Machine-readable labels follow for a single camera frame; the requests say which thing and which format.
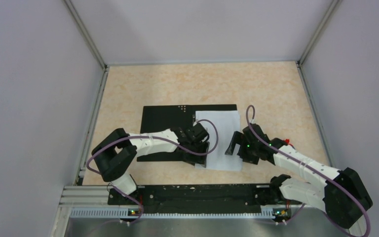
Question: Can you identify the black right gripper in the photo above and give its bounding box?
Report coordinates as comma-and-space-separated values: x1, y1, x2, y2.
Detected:
226, 131, 259, 165

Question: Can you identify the white paper stack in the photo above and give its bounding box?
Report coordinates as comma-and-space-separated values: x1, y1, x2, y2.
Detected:
195, 110, 243, 172

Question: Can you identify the black file folder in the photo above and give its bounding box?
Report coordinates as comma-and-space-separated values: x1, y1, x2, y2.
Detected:
137, 104, 237, 162

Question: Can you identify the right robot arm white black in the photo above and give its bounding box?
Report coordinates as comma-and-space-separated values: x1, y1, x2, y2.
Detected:
225, 123, 373, 229

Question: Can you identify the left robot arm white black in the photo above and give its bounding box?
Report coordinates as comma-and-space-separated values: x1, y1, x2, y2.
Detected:
86, 123, 212, 204

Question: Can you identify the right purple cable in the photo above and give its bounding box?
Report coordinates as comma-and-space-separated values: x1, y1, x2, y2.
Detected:
245, 105, 372, 237

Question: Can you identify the purple cable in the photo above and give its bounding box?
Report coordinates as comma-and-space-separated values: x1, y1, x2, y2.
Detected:
245, 105, 372, 237
85, 118, 220, 226

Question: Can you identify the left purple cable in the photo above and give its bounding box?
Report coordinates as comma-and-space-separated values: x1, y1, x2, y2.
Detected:
85, 118, 220, 226

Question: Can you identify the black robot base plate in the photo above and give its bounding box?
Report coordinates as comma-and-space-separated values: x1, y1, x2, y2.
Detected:
107, 184, 303, 215

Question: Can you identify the aluminium frame rail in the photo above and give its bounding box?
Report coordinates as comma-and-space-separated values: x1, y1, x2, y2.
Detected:
60, 184, 301, 220

